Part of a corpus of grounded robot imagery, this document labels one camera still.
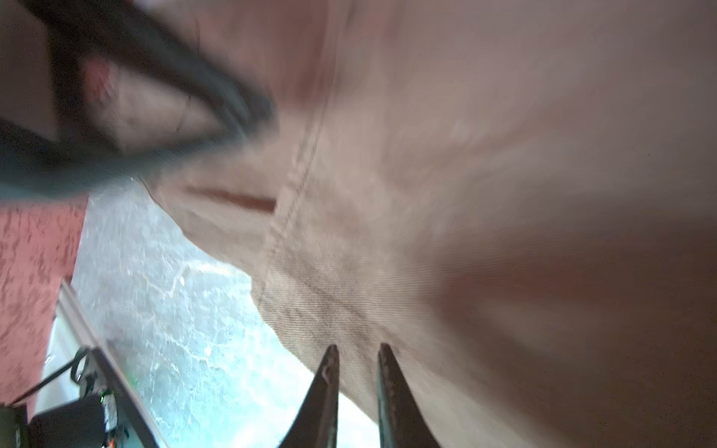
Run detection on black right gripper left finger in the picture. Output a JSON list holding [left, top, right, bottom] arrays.
[[279, 345, 340, 448]]

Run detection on brown corduroy trousers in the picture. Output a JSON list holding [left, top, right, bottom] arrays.
[[142, 1, 716, 447]]

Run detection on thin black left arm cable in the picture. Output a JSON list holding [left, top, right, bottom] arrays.
[[7, 345, 91, 407]]

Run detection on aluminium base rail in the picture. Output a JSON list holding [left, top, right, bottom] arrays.
[[34, 281, 168, 447]]

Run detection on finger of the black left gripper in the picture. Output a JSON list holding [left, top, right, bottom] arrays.
[[1, 119, 246, 199], [22, 1, 274, 133]]

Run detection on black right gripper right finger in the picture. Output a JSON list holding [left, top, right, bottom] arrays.
[[377, 343, 440, 448]]

